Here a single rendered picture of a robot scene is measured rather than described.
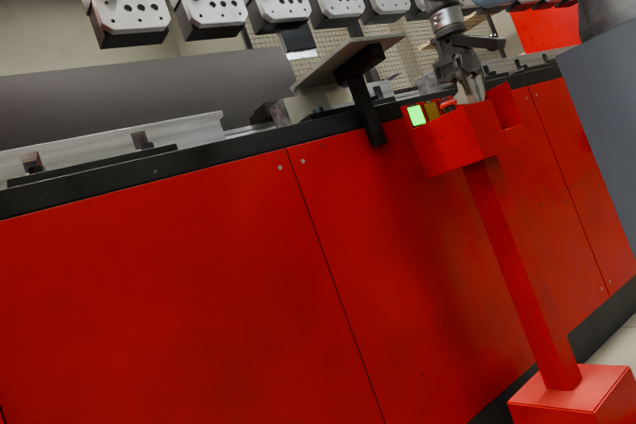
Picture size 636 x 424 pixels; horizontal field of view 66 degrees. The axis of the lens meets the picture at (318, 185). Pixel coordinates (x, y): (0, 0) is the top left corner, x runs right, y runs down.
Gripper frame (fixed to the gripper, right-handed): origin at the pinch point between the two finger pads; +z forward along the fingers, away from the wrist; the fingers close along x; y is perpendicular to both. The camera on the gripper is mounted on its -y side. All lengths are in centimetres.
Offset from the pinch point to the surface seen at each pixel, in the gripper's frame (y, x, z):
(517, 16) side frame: 84, -200, -54
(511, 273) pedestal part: -0.6, 8.4, 38.0
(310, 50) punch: 35.6, 14.4, -29.3
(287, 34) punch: 35, 21, -34
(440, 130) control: 1.4, 15.3, 2.4
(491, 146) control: -6.7, 11.1, 8.9
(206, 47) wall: 714, -350, -278
